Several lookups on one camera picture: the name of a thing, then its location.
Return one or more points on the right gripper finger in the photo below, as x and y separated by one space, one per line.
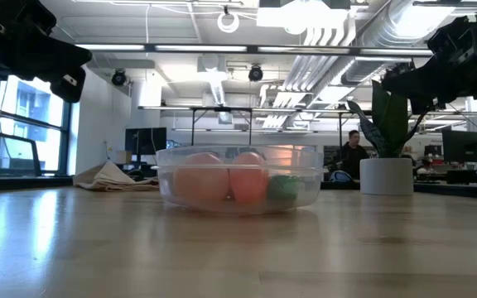
412 87

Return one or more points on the black computer monitor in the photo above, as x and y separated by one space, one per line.
145 140
464 149

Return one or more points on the green snake plant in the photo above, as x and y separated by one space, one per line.
389 124

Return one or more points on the black ceiling spot lamp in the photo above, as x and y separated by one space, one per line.
255 73
119 78

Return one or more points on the clear plastic tupperware container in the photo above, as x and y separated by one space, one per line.
166 182

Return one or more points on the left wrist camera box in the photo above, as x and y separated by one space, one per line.
69 89

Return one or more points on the orange toy carrot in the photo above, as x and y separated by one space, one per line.
249 178

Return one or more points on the white plant pot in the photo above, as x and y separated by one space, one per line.
386 176

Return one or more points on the silver ceiling duct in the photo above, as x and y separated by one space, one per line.
412 25

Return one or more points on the beige folded cloth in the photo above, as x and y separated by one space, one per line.
106 178

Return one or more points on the black ceiling lamp cluster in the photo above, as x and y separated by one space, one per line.
398 68

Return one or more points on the blue round object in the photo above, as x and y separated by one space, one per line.
341 176

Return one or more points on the long ceiling light bar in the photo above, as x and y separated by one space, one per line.
201 48

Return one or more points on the black frame desk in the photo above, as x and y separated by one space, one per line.
222 109

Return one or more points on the black office chair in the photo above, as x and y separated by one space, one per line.
34 145

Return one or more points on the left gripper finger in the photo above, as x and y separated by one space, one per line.
64 60

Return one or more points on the green toy pea pod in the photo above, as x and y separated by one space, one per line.
283 190

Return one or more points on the person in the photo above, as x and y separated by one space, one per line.
352 155

